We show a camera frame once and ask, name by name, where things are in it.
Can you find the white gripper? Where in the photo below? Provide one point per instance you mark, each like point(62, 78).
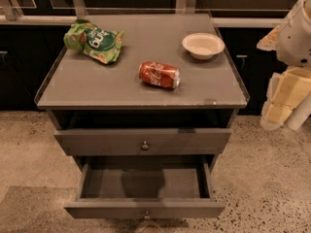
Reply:
point(295, 38)

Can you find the red coke can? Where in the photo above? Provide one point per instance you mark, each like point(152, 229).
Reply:
point(159, 74)

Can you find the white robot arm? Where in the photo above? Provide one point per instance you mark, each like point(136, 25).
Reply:
point(293, 47)

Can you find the closed top grey drawer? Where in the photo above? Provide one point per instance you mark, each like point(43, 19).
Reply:
point(163, 141)

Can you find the grey drawer cabinet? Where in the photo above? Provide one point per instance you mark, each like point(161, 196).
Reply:
point(80, 93)

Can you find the brass top drawer knob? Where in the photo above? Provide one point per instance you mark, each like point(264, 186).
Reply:
point(145, 145)

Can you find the brass drawer knob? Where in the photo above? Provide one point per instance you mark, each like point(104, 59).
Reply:
point(146, 215)
point(145, 145)

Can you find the brass middle drawer knob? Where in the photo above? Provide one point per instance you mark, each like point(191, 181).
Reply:
point(146, 215)

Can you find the open middle grey drawer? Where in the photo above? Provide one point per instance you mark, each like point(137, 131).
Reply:
point(168, 186)

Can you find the white paper bowl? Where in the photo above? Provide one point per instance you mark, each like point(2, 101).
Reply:
point(203, 46)

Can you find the green chip bag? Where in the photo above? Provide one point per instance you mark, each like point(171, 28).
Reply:
point(99, 44)

